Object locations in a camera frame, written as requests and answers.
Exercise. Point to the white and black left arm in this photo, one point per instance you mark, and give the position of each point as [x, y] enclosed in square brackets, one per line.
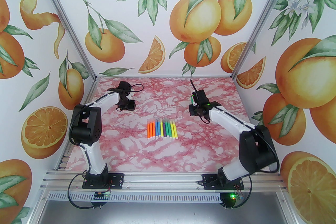
[88, 125]

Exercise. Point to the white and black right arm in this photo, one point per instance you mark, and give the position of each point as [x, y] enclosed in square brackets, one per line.
[253, 146]

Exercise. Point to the perforated metal strip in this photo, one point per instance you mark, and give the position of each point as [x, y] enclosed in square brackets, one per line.
[162, 196]

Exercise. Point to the small controller circuit board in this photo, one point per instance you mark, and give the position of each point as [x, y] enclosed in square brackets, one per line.
[231, 198]
[102, 196]

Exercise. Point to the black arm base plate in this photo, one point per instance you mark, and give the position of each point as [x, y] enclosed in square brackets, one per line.
[210, 182]
[116, 181]

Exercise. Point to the aluminium frame rail with slots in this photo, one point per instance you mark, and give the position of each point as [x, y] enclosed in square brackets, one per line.
[162, 178]

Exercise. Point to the aluminium frame post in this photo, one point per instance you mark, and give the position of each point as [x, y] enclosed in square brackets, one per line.
[265, 15]
[65, 15]

